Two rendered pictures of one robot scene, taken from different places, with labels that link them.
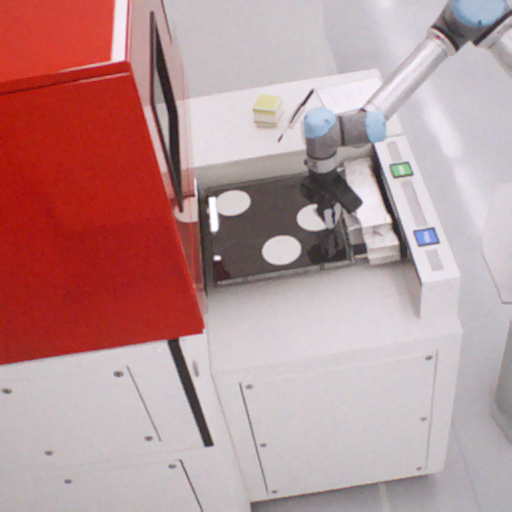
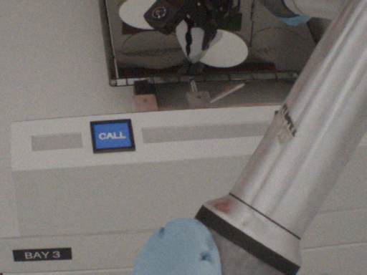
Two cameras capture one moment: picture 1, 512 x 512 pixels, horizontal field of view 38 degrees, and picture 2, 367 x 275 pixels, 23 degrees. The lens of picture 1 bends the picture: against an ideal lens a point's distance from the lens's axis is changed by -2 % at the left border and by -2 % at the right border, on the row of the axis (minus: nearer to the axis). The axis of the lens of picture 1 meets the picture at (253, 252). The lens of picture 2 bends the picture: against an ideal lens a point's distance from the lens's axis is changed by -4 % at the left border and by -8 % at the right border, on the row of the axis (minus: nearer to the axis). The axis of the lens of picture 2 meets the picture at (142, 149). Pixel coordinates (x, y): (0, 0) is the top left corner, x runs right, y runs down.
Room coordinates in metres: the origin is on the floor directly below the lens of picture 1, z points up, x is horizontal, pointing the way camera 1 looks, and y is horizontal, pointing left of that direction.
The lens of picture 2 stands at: (1.12, -1.32, 1.86)
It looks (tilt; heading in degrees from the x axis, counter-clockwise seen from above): 46 degrees down; 80
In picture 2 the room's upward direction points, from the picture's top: 2 degrees clockwise
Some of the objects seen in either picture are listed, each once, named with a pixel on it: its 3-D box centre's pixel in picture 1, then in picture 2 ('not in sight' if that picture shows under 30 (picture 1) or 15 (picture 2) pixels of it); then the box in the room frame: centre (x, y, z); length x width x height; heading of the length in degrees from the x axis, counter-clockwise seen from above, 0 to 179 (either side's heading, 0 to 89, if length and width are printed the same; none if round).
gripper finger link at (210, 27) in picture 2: not in sight; (203, 25); (1.41, -0.24, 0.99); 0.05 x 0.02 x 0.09; 123
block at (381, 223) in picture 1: (376, 223); (201, 116); (1.39, -0.33, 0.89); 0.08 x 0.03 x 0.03; 88
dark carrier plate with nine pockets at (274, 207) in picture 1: (275, 223); (207, 10); (1.46, -0.07, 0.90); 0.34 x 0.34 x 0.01; 88
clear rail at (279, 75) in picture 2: (340, 213); (229, 76); (1.45, -0.25, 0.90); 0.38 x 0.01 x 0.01; 178
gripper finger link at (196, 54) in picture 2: (329, 209); (208, 40); (1.42, -0.22, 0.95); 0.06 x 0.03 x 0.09; 33
